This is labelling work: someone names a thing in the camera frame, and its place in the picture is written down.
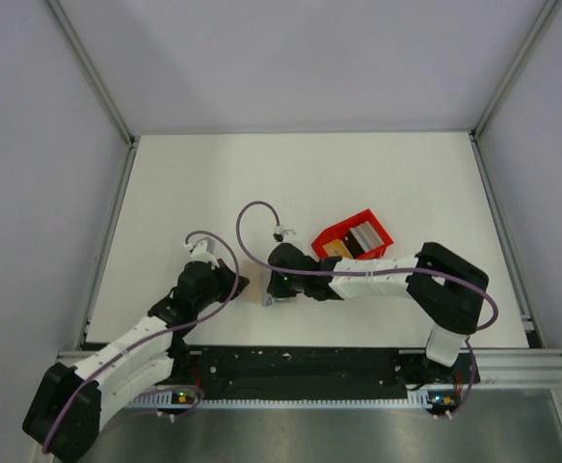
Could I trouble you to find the red plastic card tray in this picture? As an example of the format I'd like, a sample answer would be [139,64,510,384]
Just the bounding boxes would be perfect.
[311,208,394,260]

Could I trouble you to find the grey credit card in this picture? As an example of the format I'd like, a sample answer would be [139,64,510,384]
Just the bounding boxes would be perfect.
[262,294,293,307]

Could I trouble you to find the stack of upright cards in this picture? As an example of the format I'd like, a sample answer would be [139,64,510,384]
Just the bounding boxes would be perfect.
[350,222,384,253]

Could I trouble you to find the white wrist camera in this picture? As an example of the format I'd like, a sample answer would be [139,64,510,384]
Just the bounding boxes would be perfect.
[183,238,218,267]
[273,225,302,247]

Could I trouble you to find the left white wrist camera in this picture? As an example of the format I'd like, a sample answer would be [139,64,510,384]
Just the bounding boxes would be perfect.
[183,238,218,267]

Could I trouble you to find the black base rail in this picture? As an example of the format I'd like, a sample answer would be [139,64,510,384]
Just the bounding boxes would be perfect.
[165,345,479,399]

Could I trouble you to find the gold credit card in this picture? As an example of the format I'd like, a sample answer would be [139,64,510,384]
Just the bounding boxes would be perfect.
[323,239,353,259]

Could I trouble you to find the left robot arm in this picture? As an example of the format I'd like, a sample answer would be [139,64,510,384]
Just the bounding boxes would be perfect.
[22,261,250,462]

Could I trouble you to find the beige card holder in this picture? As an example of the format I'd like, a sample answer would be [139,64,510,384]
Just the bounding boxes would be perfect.
[241,260,271,306]

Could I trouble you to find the white slotted cable duct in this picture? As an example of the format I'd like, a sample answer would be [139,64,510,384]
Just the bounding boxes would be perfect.
[126,390,458,412]

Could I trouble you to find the purple cable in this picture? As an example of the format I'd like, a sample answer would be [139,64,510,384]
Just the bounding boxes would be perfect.
[235,201,499,332]
[41,230,241,454]

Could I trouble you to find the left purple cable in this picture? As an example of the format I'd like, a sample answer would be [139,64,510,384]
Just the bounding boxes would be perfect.
[41,230,241,454]

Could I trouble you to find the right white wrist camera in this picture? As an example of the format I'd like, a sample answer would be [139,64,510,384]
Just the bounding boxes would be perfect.
[273,225,302,247]

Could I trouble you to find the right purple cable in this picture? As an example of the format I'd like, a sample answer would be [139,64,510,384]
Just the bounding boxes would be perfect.
[235,201,499,332]

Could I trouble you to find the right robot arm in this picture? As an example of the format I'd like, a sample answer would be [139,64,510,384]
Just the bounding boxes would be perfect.
[267,242,490,384]

